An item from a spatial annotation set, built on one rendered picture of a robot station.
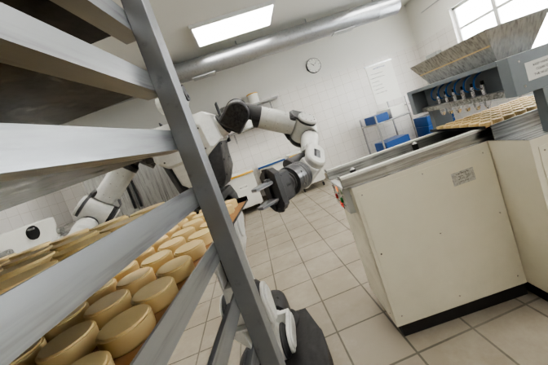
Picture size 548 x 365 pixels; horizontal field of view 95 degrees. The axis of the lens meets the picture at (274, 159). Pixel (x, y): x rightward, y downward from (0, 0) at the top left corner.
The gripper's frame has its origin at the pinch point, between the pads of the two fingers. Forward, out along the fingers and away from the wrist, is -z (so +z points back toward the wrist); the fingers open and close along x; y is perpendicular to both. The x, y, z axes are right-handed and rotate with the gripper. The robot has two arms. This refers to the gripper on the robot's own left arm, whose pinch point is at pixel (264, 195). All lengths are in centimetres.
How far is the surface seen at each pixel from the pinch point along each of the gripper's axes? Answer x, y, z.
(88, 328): 0.8, 13.2, -42.2
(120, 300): 0.7, 10.5, -38.4
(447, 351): -105, 10, 66
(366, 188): -23, -3, 68
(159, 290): 0.8, 15.6, -35.6
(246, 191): -61, -315, 258
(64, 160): 16, 25, -41
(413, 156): -16, 16, 86
